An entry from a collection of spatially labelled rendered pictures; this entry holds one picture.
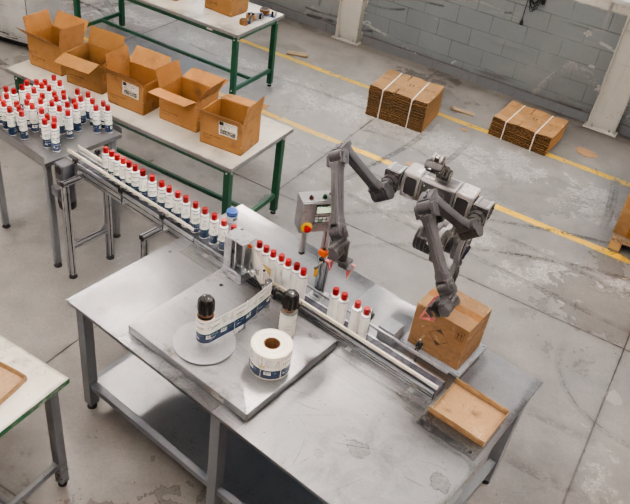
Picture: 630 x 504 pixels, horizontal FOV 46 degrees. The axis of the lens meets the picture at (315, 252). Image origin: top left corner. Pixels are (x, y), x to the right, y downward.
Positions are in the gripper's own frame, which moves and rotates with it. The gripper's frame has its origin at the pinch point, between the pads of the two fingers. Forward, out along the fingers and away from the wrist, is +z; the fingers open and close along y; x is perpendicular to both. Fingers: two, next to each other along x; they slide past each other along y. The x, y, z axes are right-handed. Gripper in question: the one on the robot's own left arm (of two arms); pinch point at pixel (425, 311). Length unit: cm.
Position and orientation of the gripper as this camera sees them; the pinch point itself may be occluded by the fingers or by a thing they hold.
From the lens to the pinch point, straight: 365.0
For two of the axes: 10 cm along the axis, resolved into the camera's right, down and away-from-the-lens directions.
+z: -6.3, 3.5, 6.9
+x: 5.9, 8.0, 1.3
